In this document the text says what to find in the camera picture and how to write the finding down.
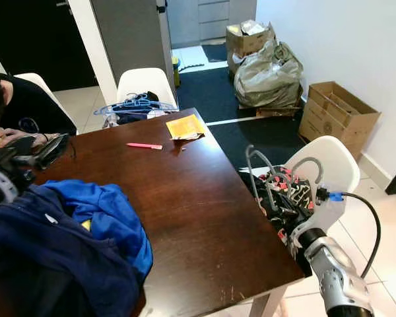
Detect grey green plastic bag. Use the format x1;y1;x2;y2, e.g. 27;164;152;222
232;40;305;111

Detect person in black shirt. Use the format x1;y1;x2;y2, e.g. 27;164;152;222
0;63;79;145

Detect pile of blue hangers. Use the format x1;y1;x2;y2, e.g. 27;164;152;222
94;92;181;127

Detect bright blue garment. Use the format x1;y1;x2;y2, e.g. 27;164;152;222
42;179;154;279

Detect orange paper packet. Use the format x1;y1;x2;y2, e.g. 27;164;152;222
166;113;206;141

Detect patterned garments with grey hangers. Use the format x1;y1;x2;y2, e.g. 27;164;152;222
240;143;329;246

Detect yellow bottle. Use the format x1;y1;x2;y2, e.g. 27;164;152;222
171;55;182;88

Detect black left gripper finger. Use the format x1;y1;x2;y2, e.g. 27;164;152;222
28;134;71;170

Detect pink pen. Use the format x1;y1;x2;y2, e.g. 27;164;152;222
126;141;164;151

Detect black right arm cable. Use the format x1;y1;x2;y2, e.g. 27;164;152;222
329;190;383;279

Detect open cardboard box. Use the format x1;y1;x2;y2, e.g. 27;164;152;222
298;81;382;160

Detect navy blue sweater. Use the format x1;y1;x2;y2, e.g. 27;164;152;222
0;184;144;317

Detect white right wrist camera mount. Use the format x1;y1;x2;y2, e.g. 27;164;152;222
289;184;348;250

